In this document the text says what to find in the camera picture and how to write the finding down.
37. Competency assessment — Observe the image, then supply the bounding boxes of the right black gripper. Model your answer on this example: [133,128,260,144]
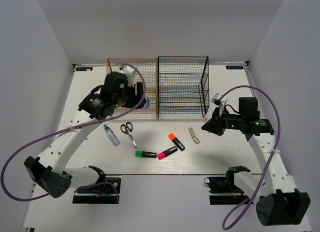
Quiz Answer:
[201,106,245,136]

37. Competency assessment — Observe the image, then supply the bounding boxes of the blue tape dispenser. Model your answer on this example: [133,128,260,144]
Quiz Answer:
[143,97,151,110]

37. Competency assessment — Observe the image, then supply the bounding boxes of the black handled scissors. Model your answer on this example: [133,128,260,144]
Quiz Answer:
[120,122,137,149]

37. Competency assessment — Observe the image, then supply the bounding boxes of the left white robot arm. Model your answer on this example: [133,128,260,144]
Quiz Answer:
[24,65,148,198]

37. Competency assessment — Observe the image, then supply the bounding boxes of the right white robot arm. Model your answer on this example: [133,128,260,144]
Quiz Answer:
[202,97,311,226]

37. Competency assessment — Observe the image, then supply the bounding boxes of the white correction tape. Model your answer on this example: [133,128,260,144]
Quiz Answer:
[188,127,196,138]

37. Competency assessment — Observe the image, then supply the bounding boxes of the beige eraser block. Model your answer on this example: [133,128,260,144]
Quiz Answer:
[192,137,200,144]

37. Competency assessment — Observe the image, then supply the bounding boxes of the left table label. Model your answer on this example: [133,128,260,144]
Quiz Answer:
[75,67,93,71]

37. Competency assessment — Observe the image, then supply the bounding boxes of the table label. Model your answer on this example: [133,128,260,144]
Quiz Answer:
[75,67,93,71]
[225,65,244,70]

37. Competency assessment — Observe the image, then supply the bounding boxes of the right table label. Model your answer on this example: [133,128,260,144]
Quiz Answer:
[225,65,244,70]

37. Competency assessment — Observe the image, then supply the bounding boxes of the green highlighter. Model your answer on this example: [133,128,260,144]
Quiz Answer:
[135,151,157,158]

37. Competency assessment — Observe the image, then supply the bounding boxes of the pink highlighter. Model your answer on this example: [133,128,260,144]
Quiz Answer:
[157,146,178,160]

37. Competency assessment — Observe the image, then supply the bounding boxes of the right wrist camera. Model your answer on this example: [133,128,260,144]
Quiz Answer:
[211,93,228,116]

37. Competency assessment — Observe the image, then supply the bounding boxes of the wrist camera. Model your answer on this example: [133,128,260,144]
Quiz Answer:
[211,93,228,116]
[119,65,137,87]

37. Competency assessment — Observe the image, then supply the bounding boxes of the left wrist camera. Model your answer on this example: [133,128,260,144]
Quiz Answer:
[119,65,137,87]

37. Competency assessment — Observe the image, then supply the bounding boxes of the gold wire shelf rack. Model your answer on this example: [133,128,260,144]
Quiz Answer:
[106,57,159,117]

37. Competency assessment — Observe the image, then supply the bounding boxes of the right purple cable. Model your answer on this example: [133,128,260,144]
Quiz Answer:
[217,85,281,230]

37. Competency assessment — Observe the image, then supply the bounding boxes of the black wire shelf rack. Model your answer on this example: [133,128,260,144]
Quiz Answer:
[157,55,210,117]

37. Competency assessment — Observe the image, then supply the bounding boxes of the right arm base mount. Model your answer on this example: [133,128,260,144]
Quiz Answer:
[203,177,249,206]

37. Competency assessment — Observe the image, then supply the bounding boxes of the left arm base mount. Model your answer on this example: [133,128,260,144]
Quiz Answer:
[72,176,122,205]

